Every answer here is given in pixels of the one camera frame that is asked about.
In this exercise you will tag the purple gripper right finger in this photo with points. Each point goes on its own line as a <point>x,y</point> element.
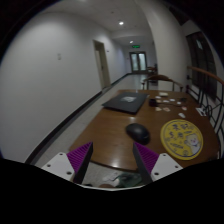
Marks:
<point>153,166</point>

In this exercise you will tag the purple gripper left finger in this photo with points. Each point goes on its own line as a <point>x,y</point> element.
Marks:
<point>71,166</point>

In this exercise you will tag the black computer mouse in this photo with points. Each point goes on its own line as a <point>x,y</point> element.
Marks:
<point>138,133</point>

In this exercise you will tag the round yellow mouse pad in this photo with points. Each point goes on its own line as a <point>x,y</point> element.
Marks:
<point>182,139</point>

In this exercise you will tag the small white tea cup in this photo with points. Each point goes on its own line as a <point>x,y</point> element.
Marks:
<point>182,115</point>

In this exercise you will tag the small black cup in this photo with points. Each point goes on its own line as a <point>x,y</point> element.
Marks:
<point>152,103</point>

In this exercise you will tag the black closed laptop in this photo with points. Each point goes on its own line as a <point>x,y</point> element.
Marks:
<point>128,102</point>

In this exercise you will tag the white tray on table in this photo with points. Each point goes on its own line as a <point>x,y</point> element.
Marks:
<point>163,94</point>

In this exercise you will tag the white power strip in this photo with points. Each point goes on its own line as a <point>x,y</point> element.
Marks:
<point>201,111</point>

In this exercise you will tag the wooden chair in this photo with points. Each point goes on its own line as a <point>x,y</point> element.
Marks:
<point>161,78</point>

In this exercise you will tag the glass double door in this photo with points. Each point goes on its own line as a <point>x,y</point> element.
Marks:
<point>138,62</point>

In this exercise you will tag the wooden stair handrail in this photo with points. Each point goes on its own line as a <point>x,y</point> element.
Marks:
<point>209,74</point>

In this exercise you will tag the beige side door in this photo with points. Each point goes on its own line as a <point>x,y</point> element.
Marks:
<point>102,64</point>

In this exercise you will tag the green exit sign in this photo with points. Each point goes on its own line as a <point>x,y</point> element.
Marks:
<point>135,46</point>

